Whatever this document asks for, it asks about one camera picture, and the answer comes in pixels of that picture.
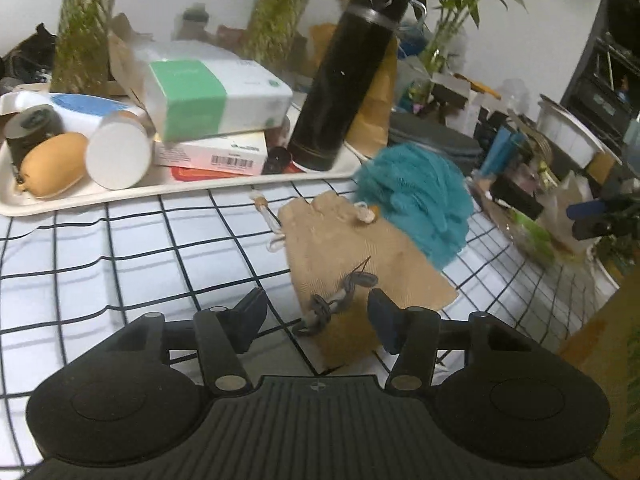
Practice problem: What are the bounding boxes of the crumpled brown paper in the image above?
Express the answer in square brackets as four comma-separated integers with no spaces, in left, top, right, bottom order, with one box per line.
[107,15,156,111]

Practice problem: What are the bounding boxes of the white lidded jar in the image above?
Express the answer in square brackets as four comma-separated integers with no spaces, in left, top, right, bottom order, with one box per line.
[85,110,153,191]

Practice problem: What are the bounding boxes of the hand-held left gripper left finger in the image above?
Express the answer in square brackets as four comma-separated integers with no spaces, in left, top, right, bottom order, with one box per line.
[120,287,271,396]

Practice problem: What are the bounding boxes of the green packet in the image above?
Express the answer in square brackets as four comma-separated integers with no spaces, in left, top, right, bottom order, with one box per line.
[510,210,556,261]

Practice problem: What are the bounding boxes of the blue carton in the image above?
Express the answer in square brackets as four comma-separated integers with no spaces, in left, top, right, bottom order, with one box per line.
[482,127,526,176]

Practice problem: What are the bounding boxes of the brown cardboard box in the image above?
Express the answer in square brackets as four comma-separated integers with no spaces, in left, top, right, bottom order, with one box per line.
[557,270,640,480]

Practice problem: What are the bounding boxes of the teal bath loofah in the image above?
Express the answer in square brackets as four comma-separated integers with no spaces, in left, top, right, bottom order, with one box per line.
[352,142,473,268]

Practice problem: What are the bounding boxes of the burlap drawstring pouch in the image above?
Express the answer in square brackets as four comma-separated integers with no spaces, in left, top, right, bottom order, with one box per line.
[250,192,460,373]

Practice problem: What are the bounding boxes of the black white checked tablecloth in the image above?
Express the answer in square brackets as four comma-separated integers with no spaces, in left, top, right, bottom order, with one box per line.
[0,170,621,401]

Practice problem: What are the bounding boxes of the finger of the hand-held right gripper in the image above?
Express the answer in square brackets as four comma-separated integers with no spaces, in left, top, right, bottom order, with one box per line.
[571,219,619,241]
[567,200,608,221]

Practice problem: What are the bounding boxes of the black pouch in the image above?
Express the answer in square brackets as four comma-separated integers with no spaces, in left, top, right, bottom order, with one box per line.
[490,177,545,221]

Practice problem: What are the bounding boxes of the red flat packet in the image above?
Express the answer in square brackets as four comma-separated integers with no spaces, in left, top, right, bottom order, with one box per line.
[171,165,261,179]

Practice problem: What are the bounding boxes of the small dark jar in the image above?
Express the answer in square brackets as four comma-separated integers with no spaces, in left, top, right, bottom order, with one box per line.
[172,5,211,41]

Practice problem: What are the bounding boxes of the white pink barcode box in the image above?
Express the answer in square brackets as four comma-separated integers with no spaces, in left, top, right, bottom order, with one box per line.
[152,130,271,172]

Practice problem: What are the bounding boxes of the white ribbed container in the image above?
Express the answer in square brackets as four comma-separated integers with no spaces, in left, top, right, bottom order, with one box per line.
[537,95,608,168]

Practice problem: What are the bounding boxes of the dark braided hair tie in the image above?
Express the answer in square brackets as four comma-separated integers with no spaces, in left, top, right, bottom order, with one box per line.
[291,257,378,337]

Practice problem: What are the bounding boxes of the black thermos bottle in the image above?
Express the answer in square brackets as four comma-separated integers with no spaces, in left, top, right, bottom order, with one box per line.
[287,0,408,172]

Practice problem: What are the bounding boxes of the green white tissue pack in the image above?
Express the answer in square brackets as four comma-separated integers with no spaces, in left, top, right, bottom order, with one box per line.
[145,57,293,143]

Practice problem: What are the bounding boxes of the black storage rack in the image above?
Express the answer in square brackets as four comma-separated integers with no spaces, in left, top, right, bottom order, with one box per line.
[560,0,640,136]

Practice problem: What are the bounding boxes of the grey zip case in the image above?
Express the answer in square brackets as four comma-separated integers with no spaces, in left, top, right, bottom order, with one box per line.
[387,110,483,176]

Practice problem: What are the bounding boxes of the dark cylindrical jar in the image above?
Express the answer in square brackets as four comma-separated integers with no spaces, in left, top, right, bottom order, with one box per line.
[4,105,66,173]

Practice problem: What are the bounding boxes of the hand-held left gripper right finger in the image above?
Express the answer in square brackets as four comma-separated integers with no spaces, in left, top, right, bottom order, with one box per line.
[367,287,526,393]

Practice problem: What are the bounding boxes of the small black cap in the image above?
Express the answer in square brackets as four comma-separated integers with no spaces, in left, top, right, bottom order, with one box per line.
[262,146,293,175]

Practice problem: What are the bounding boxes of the white tray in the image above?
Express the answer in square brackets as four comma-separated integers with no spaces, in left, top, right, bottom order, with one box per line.
[0,92,361,217]

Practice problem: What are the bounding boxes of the white blue tube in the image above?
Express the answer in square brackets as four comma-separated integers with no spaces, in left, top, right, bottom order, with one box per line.
[10,92,148,136]

